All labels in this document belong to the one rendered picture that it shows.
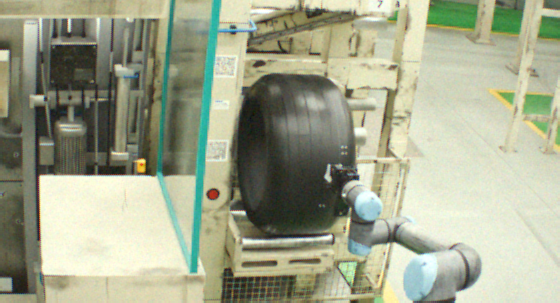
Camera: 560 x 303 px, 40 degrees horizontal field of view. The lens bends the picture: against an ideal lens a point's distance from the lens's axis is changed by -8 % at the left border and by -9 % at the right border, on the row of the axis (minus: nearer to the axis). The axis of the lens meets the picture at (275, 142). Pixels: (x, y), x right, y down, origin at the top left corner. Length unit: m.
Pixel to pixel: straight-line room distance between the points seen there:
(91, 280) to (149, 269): 0.15
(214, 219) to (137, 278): 0.97
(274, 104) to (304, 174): 0.25
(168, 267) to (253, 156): 1.25
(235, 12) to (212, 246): 0.84
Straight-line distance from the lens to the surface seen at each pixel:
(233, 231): 2.83
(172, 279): 1.96
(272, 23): 3.08
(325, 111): 2.71
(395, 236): 2.44
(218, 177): 2.80
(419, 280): 2.06
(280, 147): 2.65
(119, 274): 1.94
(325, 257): 2.95
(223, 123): 2.72
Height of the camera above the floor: 2.30
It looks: 22 degrees down
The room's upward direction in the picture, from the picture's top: 7 degrees clockwise
